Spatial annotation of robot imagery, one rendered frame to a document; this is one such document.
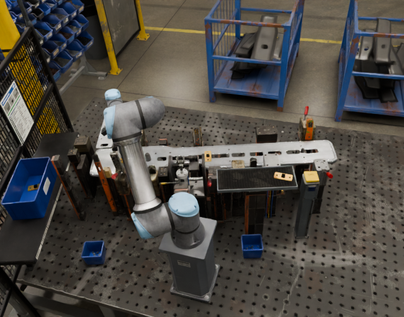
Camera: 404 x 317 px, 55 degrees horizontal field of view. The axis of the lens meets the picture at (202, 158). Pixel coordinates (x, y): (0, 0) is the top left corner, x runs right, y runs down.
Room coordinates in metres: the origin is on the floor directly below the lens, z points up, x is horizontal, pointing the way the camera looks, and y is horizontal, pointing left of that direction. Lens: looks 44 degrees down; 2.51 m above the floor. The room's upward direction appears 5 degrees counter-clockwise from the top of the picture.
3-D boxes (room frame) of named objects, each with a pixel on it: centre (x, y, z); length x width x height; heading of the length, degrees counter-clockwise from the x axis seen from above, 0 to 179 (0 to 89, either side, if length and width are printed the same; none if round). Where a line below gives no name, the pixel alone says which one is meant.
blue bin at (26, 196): (1.37, 0.88, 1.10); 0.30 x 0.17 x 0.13; 179
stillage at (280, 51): (3.89, -0.73, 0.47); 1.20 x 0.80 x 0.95; 158
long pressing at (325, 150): (1.58, -0.06, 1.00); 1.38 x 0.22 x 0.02; 87
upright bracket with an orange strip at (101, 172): (1.45, 0.54, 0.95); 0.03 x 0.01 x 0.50; 87
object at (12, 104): (1.74, 0.98, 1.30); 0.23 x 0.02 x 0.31; 177
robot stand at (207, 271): (0.99, 0.09, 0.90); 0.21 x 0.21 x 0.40; 70
